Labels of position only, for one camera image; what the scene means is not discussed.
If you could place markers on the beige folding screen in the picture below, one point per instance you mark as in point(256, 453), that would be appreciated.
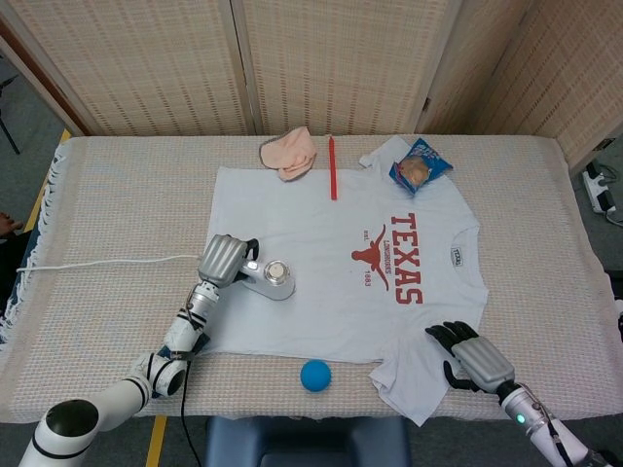
point(316, 63)

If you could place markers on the blue ball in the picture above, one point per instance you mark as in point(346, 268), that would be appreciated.
point(316, 375)

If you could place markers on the red plastic stick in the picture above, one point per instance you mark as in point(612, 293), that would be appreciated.
point(333, 170)

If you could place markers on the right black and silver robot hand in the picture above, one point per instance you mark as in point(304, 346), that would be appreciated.
point(484, 365)

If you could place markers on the white power strip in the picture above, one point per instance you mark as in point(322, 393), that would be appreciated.
point(601, 187)

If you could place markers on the person's bare limb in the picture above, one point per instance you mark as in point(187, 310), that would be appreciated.
point(7, 224)

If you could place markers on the white handheld iron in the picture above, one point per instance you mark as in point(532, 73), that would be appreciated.
point(277, 284)

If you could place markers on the pink crumpled cloth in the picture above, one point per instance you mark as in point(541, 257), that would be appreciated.
point(292, 153)

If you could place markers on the beige woven tablecloth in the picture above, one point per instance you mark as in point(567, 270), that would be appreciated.
point(136, 194)

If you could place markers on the white Texas print t-shirt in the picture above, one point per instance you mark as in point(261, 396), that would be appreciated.
point(316, 311)

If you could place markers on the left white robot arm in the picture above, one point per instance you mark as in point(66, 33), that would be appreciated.
point(121, 394)

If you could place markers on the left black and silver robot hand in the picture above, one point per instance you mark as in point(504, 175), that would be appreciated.
point(221, 260)

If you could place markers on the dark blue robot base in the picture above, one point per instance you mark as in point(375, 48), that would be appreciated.
point(306, 442)

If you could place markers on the blue snack bag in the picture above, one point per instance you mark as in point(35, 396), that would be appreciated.
point(414, 170)

